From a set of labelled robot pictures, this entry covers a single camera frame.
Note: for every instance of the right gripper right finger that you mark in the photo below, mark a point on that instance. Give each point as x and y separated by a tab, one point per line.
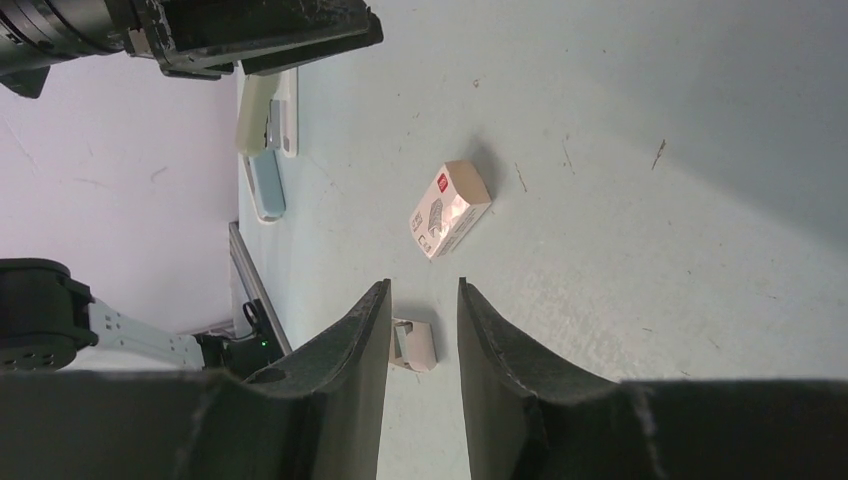
530	414

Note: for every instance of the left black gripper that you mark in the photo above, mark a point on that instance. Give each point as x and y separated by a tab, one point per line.
209	39

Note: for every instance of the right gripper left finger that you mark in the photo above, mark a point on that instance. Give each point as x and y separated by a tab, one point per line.
314	414

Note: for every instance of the white staple box barcode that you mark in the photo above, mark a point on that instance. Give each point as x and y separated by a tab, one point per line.
412	346

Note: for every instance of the beige stapler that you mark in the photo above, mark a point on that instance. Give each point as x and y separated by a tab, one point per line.
268	116

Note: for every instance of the grey white stapler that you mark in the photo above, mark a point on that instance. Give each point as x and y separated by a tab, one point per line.
265	186

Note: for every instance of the small white staple box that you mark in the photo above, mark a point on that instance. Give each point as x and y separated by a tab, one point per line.
449	208

